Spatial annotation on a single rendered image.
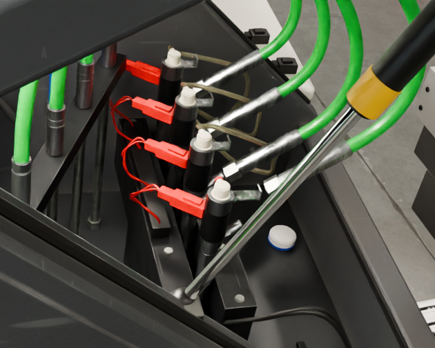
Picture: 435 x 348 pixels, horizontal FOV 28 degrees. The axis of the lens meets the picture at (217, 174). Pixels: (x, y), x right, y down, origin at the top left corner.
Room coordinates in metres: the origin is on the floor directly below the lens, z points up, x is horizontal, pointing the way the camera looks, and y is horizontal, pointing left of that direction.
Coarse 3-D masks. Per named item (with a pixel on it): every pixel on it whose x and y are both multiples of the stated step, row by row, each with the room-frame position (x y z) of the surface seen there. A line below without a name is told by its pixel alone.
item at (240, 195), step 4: (236, 192) 0.68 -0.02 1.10; (240, 192) 0.68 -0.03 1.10; (244, 192) 0.68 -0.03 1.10; (248, 192) 0.68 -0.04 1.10; (252, 192) 0.69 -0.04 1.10; (236, 196) 0.67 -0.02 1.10; (240, 196) 0.68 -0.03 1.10; (244, 196) 0.68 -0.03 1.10; (248, 196) 0.68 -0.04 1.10; (252, 196) 0.68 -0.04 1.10; (256, 196) 0.68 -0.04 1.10; (236, 200) 0.67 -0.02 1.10; (240, 200) 0.67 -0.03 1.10; (244, 200) 0.67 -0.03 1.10; (248, 200) 0.67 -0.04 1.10; (252, 200) 0.68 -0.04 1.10; (256, 200) 0.68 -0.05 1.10
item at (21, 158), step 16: (400, 0) 0.71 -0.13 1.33; (416, 80) 0.73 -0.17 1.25; (32, 96) 0.59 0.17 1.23; (400, 96) 0.73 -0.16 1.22; (32, 112) 0.60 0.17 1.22; (400, 112) 0.72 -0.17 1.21; (16, 128) 0.59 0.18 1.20; (368, 128) 0.72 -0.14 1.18; (384, 128) 0.72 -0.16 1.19; (16, 144) 0.59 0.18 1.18; (352, 144) 0.71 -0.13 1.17; (16, 160) 0.59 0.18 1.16
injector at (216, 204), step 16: (208, 192) 0.67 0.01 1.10; (208, 208) 0.66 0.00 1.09; (224, 208) 0.66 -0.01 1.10; (208, 224) 0.66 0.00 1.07; (224, 224) 0.66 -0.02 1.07; (240, 224) 0.68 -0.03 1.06; (208, 240) 0.66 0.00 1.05; (224, 240) 0.67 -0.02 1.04; (208, 256) 0.66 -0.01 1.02; (208, 288) 0.67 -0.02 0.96
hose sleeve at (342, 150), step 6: (342, 144) 0.71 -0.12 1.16; (348, 144) 0.71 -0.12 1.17; (336, 150) 0.71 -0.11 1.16; (342, 150) 0.71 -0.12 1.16; (348, 150) 0.71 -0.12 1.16; (330, 156) 0.70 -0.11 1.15; (336, 156) 0.70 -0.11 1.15; (342, 156) 0.70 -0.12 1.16; (348, 156) 0.71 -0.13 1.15; (324, 162) 0.70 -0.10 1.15; (330, 162) 0.70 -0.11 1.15; (336, 162) 0.70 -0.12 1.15; (318, 168) 0.70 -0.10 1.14; (324, 168) 0.70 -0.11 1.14; (282, 174) 0.69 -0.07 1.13; (288, 174) 0.69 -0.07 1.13; (312, 174) 0.69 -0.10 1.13; (282, 180) 0.69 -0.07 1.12
